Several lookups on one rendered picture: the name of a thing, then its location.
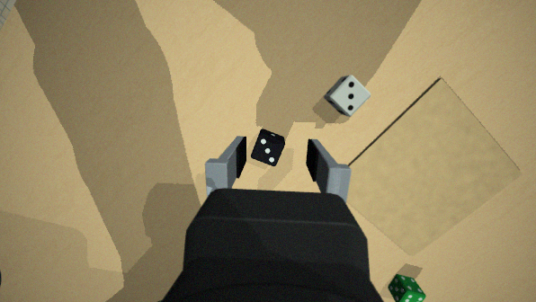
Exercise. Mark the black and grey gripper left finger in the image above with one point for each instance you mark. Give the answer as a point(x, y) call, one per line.
point(222, 172)

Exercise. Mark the green die with white pips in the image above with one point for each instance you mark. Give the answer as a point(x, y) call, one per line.
point(405, 289)

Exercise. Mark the tan square mat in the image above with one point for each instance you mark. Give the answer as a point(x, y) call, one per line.
point(429, 169)

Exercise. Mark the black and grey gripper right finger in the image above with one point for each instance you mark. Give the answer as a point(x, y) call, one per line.
point(330, 176)

